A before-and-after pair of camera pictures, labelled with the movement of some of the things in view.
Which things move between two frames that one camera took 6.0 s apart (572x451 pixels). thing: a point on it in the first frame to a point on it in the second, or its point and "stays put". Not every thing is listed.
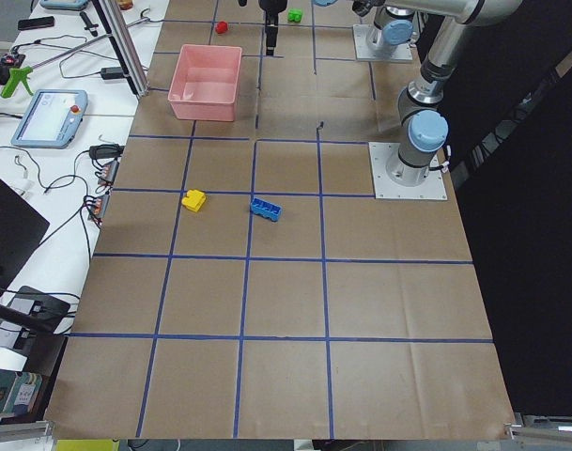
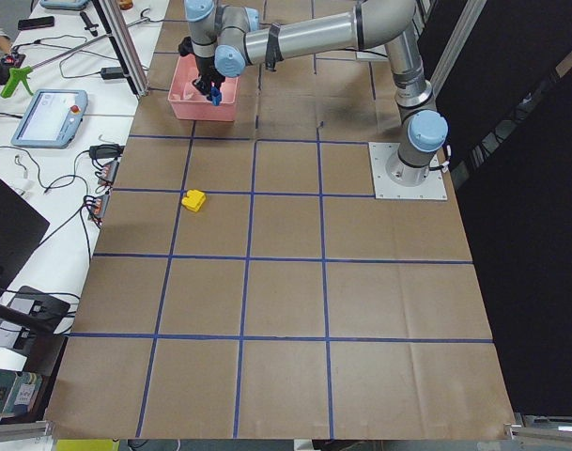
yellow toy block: [194, 199] stays put
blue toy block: [265, 209] to [215, 95]
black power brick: [106, 151] stays put
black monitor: [13, 228] stays put
